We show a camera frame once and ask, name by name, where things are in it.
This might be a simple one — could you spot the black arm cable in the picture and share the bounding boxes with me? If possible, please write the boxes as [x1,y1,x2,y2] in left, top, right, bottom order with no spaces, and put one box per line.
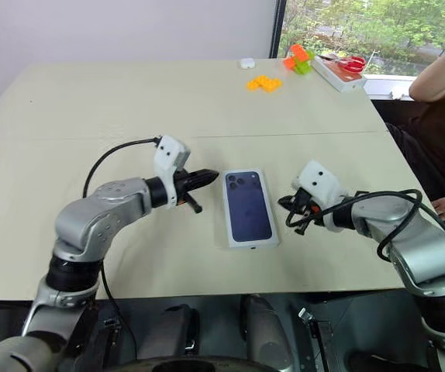
[322,188,424,261]
[82,136,162,372]

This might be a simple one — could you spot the metal bracket under table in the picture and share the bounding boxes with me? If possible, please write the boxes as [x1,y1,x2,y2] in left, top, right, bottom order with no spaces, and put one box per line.
[103,317,123,352]
[297,307,333,372]

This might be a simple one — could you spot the dark window frame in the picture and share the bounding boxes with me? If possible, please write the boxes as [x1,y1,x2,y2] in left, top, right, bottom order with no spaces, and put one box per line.
[269,0,288,60]

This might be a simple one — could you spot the white window sill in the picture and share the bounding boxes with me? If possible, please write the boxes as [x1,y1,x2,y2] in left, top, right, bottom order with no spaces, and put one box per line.
[363,74,418,102]

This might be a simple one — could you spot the white flat box orange print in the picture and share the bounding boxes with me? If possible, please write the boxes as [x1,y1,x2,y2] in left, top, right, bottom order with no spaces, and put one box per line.
[312,56,367,94]

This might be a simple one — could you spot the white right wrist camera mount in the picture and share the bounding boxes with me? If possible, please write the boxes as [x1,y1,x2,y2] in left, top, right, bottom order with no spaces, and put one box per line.
[291,157,350,234]

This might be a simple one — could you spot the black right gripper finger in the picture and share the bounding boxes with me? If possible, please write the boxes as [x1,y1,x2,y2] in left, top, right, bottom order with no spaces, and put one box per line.
[278,195,302,211]
[285,211,313,236]

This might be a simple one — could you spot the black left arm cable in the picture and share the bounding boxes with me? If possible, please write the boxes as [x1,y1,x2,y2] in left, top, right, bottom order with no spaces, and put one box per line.
[82,136,162,372]

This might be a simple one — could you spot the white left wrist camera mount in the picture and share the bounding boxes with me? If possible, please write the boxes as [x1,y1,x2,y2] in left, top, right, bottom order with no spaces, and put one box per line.
[153,134,191,207]

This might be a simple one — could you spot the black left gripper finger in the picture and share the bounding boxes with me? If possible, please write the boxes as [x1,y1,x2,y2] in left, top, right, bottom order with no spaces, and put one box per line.
[185,168,220,183]
[186,178,216,192]

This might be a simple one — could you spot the dark rounded grey shape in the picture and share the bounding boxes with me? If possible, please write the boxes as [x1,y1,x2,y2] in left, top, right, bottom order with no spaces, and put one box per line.
[240,294,290,372]

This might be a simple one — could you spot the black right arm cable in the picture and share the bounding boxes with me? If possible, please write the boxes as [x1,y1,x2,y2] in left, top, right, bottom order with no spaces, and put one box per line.
[322,188,424,261]

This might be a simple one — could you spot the orange toy building block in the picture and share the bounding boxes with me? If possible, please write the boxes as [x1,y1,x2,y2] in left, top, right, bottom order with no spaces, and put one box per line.
[283,43,310,70]

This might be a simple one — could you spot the green toy building block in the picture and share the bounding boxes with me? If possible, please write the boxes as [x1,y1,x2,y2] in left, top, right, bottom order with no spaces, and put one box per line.
[292,50,317,77]

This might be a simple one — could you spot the yellow toy building blocks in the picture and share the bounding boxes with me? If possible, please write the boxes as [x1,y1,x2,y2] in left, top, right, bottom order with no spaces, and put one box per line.
[245,74,283,94]

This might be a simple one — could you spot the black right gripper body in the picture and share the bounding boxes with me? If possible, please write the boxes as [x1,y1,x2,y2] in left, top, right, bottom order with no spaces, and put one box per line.
[291,186,325,228]

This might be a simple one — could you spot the white phone box lid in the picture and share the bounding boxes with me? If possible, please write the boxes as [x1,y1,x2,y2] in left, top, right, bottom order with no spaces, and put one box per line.
[221,167,282,251]

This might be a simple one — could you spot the red handled scissors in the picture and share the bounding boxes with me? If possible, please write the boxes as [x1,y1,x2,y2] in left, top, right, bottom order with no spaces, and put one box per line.
[322,54,367,74]

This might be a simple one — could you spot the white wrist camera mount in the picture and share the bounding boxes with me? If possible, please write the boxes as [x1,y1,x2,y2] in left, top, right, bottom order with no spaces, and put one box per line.
[291,157,350,234]
[153,134,191,207]

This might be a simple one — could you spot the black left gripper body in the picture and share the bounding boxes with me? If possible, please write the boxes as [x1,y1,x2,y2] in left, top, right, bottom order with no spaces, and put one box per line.
[170,166,204,215]

